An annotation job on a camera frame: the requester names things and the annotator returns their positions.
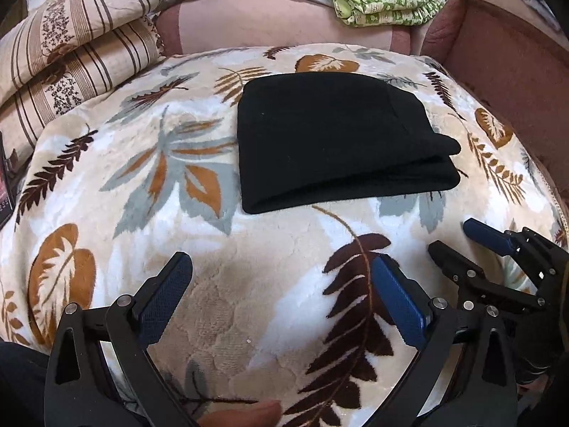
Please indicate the striped beige folded quilt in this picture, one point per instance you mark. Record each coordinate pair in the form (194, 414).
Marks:
(80, 62)

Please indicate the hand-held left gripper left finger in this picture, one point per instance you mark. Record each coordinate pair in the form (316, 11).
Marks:
(165, 299)

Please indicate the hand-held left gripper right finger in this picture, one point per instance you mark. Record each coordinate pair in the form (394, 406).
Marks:
(402, 303)

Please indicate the black pants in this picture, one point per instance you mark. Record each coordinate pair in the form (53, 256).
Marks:
(338, 142)

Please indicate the dark flat book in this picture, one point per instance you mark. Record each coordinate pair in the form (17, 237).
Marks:
(8, 182)

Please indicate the person's dark clothing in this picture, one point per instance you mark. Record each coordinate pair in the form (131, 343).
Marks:
(20, 387)

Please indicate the person's bare leg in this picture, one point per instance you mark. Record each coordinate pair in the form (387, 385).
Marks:
(242, 414)

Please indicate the pink sofa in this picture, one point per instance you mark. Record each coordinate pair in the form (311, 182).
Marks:
(498, 62)

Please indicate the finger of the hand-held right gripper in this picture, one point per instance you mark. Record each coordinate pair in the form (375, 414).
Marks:
(462, 271)
(486, 233)

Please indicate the leaf print plush blanket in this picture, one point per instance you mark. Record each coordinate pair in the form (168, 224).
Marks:
(249, 275)

